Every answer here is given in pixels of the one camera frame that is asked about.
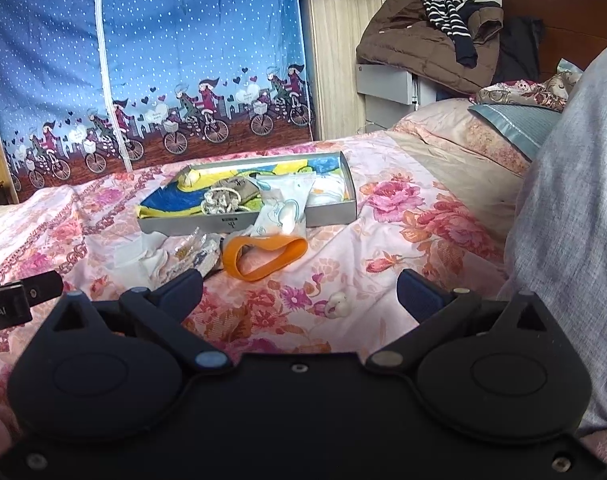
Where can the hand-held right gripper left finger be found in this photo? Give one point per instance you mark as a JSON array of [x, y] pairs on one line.
[[183, 287]]

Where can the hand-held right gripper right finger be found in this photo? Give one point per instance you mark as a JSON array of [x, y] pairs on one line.
[[418, 292]]

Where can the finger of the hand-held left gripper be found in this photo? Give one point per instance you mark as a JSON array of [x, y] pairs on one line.
[[41, 287]]

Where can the clear bag with gold contents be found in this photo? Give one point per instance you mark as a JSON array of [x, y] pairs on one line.
[[193, 252]]

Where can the white plastic bag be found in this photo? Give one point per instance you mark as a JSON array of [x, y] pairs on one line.
[[143, 257]]

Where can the grey shallow box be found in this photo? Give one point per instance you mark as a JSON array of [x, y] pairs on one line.
[[333, 212]]

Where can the white packet with blue print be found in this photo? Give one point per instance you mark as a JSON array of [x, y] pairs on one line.
[[278, 210]]

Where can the yellow and blue cloth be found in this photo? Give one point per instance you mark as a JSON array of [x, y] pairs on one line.
[[168, 200]]

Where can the floral bedsheet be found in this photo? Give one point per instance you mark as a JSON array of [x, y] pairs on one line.
[[333, 260]]

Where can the patterned scrunchie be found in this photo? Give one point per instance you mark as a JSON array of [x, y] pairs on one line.
[[218, 202]]

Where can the brown fabric pouch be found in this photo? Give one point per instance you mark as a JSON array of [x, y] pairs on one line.
[[238, 187]]

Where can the translucent plastic bag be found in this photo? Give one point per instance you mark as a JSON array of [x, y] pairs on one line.
[[328, 187]]

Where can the beige floral pillow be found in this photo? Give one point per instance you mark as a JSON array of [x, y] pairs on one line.
[[458, 160]]

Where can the person's grey trouser leg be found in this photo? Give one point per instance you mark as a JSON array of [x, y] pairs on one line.
[[573, 185]]

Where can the blue pillow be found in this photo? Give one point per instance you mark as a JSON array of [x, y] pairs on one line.
[[518, 125]]

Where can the grey storage box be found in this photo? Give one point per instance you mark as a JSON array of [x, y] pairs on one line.
[[388, 85]]

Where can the floral cloth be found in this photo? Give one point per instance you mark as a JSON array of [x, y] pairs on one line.
[[523, 92]]

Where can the wooden wardrobe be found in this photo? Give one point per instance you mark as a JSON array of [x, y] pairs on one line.
[[343, 60]]

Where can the brown padded jacket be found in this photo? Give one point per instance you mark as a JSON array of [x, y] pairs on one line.
[[408, 45]]

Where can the blue printed fabric wardrobe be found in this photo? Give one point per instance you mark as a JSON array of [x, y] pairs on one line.
[[183, 35]]

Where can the black garment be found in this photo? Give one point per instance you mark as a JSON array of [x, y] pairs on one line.
[[521, 50]]

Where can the striped dark garment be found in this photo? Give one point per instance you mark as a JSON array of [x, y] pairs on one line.
[[446, 15]]

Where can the brown wooden headboard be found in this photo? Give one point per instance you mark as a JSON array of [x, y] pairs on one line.
[[563, 15]]

